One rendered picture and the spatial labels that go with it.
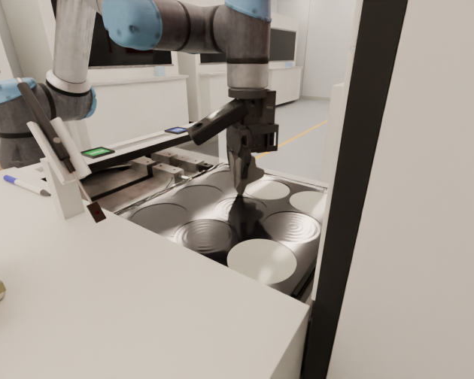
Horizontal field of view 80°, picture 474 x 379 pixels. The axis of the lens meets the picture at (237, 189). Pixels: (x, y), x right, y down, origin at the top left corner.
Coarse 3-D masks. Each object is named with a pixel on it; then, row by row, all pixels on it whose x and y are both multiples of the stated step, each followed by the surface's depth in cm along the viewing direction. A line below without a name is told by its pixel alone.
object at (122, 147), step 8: (144, 136) 80; (152, 136) 80; (160, 136) 82; (168, 136) 80; (176, 136) 80; (112, 144) 73; (120, 144) 73; (128, 144) 74; (136, 144) 74; (144, 144) 73; (152, 144) 73; (120, 152) 67; (128, 152) 68; (88, 160) 62; (96, 160) 62; (24, 168) 58; (32, 168) 58; (40, 168) 58; (40, 176) 54
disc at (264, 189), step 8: (248, 184) 65; (256, 184) 65; (264, 184) 65; (272, 184) 65; (280, 184) 65; (248, 192) 61; (256, 192) 61; (264, 192) 61; (272, 192) 61; (280, 192) 62; (288, 192) 62
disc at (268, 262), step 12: (252, 240) 46; (264, 240) 46; (240, 252) 43; (252, 252) 43; (264, 252) 43; (276, 252) 43; (288, 252) 43; (228, 264) 40; (240, 264) 40; (252, 264) 40; (264, 264) 40; (276, 264) 40; (288, 264) 40; (252, 276) 38; (264, 276) 38; (276, 276) 38; (288, 276) 38
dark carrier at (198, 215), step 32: (192, 192) 62; (224, 192) 62; (320, 192) 62; (160, 224) 50; (192, 224) 50; (224, 224) 50; (256, 224) 50; (288, 224) 50; (320, 224) 50; (224, 256) 42; (288, 288) 36
